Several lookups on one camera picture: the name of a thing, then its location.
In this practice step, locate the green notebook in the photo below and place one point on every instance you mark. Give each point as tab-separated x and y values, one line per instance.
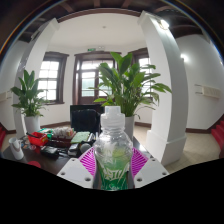
80	137

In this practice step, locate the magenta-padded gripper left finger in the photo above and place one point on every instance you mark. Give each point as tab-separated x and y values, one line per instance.
74	173

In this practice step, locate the large potted plant white pot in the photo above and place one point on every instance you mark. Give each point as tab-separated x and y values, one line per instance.
128	86

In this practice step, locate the red box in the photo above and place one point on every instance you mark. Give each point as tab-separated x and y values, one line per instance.
37	139

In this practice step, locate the flat round red coaster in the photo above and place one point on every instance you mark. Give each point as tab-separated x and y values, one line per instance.
34	164

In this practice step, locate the white wall radiator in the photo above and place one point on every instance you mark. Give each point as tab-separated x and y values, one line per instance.
209	91

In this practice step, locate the black chair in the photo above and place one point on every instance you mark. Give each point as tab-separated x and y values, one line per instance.
85	120

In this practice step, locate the wall lamp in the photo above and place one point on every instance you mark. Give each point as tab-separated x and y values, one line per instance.
164	24

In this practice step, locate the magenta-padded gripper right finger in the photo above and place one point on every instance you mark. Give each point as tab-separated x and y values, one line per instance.
150	171

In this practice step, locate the black phone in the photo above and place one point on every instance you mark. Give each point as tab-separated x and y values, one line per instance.
73	149

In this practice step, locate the clear green-label drink bottle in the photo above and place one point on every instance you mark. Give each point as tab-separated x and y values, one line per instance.
112	150

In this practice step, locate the dark wooden glass door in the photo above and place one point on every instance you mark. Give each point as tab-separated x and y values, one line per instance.
88	78

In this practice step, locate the white cup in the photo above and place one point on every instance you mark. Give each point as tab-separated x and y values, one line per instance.
16	148

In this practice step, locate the green exit sign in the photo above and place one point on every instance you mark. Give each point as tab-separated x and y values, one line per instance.
91	49

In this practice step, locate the small potted plant white pot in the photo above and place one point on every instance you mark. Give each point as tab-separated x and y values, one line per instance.
30	100

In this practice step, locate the dark-framed window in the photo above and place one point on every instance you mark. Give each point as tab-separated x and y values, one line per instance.
50	80
144	66

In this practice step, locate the black pouch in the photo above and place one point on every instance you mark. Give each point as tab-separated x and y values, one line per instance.
49	151

